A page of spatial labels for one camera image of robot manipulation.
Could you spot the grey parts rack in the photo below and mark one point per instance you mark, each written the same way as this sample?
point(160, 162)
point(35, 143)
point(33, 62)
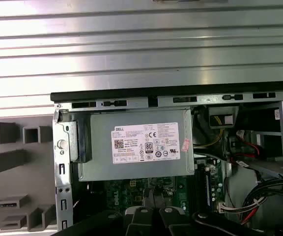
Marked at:
point(40, 162)

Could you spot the black PC case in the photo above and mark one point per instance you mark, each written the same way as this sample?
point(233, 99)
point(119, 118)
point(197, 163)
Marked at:
point(107, 96)

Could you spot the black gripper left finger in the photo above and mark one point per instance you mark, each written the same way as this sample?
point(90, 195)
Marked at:
point(141, 221)

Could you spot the green motherboard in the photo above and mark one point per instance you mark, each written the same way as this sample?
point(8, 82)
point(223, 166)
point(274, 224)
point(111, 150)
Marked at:
point(114, 196)

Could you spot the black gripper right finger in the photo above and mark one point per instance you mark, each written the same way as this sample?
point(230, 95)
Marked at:
point(173, 221)

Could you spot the grey power supply unit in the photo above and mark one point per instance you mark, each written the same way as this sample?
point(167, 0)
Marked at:
point(102, 152)

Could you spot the RAM stick with label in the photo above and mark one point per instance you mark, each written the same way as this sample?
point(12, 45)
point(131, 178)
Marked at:
point(207, 186)

